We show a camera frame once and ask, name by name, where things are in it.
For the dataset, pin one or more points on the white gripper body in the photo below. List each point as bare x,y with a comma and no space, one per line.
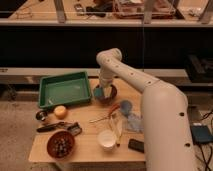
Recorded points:
105,77

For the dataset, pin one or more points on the translucent yellowish gripper finger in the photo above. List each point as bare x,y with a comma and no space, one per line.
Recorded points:
106,92

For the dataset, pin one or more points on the purple bowl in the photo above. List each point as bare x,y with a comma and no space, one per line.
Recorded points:
112,96

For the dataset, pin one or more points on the teal green sponge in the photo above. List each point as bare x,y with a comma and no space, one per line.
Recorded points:
98,92

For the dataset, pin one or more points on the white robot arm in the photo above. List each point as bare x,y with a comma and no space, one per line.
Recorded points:
167,136

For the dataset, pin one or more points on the brown bowl with items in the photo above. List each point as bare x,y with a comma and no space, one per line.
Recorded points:
60,145

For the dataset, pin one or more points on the small blue cup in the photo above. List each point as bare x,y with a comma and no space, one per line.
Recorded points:
125,107

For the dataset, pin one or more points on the blue crumpled cloth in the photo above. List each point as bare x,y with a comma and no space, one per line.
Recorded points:
134,123

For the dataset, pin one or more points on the white cup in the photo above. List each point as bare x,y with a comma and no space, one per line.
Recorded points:
107,139

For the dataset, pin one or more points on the black stapler tool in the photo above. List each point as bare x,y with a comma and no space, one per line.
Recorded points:
73,128

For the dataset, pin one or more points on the green plastic tray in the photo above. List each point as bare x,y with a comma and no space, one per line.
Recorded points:
67,89

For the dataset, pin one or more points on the black smartphone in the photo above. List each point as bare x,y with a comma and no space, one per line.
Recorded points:
136,145

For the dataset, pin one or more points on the small metal cup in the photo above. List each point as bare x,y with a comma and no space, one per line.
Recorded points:
41,115

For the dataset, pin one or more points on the blue black device on floor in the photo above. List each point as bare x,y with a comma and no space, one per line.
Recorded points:
201,134

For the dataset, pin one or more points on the red handled tool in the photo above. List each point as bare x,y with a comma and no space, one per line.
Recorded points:
109,114

